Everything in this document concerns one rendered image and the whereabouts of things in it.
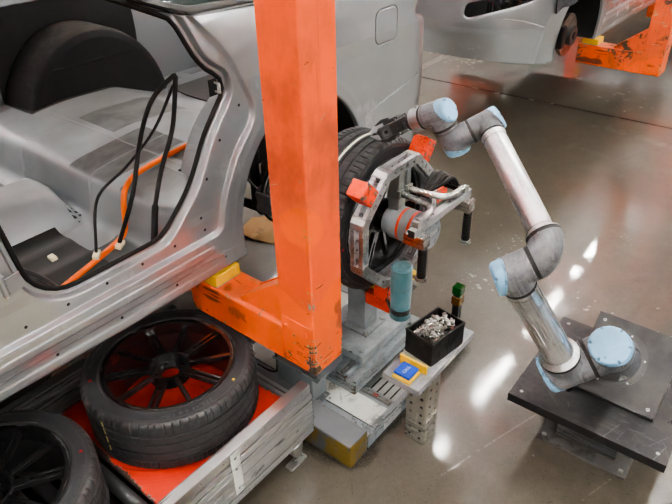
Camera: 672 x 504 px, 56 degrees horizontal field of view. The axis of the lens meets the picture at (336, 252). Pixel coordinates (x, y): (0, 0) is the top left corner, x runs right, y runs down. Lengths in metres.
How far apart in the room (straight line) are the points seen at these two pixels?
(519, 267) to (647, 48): 3.92
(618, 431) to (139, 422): 1.74
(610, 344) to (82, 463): 1.86
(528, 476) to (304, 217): 1.47
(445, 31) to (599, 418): 3.12
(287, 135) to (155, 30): 2.50
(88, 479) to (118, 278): 0.65
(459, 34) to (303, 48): 3.19
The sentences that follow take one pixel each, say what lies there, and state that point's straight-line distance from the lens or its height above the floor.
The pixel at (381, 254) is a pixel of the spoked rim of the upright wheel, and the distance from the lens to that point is 2.83.
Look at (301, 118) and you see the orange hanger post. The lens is 1.83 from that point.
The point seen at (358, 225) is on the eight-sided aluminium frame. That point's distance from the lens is 2.38.
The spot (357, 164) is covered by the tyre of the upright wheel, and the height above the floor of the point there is 1.14.
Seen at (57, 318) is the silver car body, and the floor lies 0.92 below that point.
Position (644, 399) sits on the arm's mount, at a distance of 2.76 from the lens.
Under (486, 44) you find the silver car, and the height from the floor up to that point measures 0.91.
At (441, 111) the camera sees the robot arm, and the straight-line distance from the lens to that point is 2.31.
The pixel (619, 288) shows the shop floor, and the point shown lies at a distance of 3.95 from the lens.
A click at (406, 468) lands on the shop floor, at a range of 2.77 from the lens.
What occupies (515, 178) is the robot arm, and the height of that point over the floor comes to 1.22.
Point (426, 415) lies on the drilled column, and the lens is 2.73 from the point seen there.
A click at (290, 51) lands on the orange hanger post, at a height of 1.70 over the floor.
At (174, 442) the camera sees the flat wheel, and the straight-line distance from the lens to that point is 2.40.
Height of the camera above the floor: 2.19
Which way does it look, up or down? 33 degrees down
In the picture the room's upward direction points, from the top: 1 degrees counter-clockwise
